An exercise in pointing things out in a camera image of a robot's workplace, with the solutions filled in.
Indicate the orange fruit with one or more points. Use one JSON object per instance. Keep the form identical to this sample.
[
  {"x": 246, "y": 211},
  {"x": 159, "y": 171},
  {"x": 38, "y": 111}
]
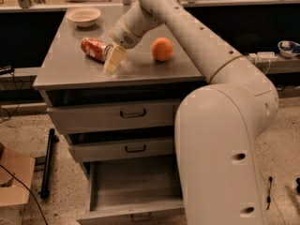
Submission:
[{"x": 162, "y": 49}]

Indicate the grey metal drawer cabinet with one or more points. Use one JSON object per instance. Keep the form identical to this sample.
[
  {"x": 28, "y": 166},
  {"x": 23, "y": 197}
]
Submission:
[{"x": 68, "y": 77}]

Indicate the cardboard box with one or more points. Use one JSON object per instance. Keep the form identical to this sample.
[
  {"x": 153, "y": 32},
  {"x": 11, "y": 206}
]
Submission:
[{"x": 16, "y": 174}]

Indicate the crushed red coke can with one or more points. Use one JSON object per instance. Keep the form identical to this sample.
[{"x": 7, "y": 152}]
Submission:
[{"x": 95, "y": 48}]

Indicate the blue white bowl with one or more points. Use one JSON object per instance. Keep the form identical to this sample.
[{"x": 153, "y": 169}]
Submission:
[{"x": 288, "y": 49}]

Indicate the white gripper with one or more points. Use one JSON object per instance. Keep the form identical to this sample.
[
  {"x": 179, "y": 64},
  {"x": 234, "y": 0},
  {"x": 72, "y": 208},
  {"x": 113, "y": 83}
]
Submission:
[{"x": 123, "y": 36}]

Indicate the grey open bottom drawer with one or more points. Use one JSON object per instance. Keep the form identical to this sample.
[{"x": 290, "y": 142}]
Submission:
[{"x": 133, "y": 190}]

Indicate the grey top drawer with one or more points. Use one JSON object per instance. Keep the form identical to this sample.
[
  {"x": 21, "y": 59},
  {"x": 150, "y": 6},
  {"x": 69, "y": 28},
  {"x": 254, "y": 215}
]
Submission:
[{"x": 114, "y": 116}]

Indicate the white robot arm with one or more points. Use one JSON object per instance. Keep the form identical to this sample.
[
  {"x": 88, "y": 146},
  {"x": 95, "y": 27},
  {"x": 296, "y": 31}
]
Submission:
[{"x": 216, "y": 126}]

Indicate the grey middle drawer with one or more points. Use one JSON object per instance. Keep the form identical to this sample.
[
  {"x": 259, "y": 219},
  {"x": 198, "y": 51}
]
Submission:
[{"x": 101, "y": 151}]

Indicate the white power strip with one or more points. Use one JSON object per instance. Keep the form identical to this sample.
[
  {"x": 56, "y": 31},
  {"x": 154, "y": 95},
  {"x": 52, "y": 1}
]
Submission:
[{"x": 259, "y": 56}]

